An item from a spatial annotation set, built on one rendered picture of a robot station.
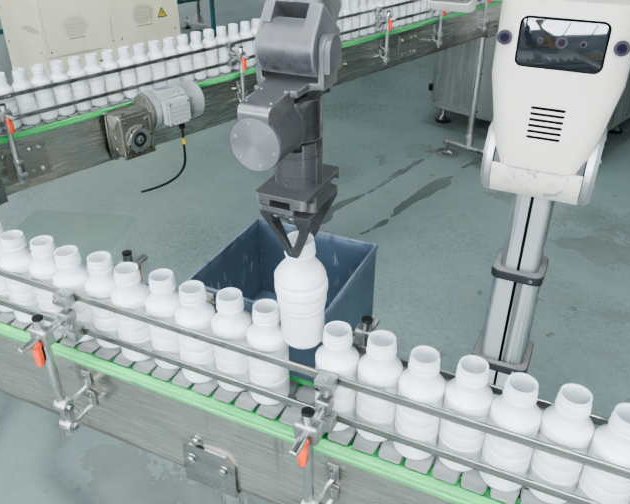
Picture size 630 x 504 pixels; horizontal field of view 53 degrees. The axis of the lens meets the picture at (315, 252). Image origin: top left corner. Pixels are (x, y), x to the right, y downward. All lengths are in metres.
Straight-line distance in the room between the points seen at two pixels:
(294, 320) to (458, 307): 2.10
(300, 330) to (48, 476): 1.59
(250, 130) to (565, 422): 0.49
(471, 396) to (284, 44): 0.47
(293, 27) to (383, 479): 0.59
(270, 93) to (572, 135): 0.71
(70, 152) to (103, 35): 2.70
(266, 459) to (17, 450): 1.54
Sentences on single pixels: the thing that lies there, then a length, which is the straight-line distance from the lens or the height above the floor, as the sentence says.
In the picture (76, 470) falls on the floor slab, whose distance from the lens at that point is 2.32.
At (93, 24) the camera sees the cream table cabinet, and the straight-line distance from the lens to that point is 4.80.
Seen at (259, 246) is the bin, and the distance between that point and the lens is 1.59.
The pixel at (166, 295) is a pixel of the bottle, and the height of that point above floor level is 1.14.
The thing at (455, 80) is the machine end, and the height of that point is 0.35.
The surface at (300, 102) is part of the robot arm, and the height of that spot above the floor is 1.47.
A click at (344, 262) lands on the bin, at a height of 0.88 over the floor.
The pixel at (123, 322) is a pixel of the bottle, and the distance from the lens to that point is 1.03.
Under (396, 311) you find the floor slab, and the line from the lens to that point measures 2.83.
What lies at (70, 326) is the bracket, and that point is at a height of 1.05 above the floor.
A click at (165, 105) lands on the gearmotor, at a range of 2.18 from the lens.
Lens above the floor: 1.69
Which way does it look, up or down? 32 degrees down
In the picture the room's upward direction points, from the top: straight up
